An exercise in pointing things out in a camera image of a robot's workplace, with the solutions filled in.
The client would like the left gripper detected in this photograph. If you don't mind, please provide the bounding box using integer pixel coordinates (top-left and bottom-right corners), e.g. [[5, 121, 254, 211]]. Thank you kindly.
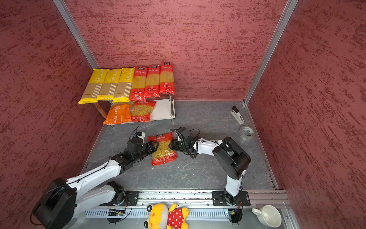
[[133, 140, 160, 161]]

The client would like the red macaroni bag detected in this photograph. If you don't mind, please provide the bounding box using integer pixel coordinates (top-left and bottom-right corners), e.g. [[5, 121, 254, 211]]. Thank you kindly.
[[130, 101, 156, 122], [148, 132, 177, 166]]

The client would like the orange pasta bag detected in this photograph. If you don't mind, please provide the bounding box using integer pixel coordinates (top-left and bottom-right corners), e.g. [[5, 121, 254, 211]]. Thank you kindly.
[[103, 104, 132, 125]]

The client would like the red spaghetti pack large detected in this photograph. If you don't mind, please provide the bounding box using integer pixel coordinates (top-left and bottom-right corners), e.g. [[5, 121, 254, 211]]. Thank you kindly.
[[130, 66, 148, 102]]

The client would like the yellow spaghetti pack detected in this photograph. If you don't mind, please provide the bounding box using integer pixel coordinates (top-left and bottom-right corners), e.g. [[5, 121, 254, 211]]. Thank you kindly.
[[78, 69, 109, 104], [112, 68, 135, 103], [97, 69, 122, 101]]

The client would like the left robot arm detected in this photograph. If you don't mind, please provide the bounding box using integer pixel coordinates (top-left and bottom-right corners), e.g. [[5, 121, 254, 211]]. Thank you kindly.
[[30, 137, 159, 229]]

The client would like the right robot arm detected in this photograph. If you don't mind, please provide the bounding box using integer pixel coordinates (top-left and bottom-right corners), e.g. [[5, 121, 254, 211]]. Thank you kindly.
[[169, 127, 251, 206]]

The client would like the white two-tier shelf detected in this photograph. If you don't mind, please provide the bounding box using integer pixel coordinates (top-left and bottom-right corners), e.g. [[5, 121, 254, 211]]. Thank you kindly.
[[94, 96, 175, 124]]

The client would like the white black stapler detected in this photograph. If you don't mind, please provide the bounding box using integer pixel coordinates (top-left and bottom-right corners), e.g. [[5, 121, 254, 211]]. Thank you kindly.
[[231, 106, 245, 125]]

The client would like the grey tape roll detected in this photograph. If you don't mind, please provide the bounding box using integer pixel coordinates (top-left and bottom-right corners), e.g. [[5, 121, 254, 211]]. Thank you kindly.
[[239, 125, 254, 141]]

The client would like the yellow plush toy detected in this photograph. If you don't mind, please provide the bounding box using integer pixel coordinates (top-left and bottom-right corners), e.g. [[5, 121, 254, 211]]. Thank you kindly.
[[144, 203, 189, 229]]

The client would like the white ceramic cup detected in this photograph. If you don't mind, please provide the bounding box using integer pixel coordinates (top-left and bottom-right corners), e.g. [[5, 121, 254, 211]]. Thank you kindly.
[[252, 205, 282, 228]]

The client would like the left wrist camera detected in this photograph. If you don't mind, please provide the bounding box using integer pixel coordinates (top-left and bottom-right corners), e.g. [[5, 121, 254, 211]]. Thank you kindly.
[[134, 131, 145, 142]]

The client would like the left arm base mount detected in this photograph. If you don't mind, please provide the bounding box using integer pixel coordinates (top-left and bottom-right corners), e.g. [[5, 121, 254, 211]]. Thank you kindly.
[[101, 191, 140, 207]]

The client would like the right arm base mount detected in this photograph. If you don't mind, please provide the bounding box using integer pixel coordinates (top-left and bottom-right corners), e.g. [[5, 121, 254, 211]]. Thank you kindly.
[[212, 190, 251, 207]]

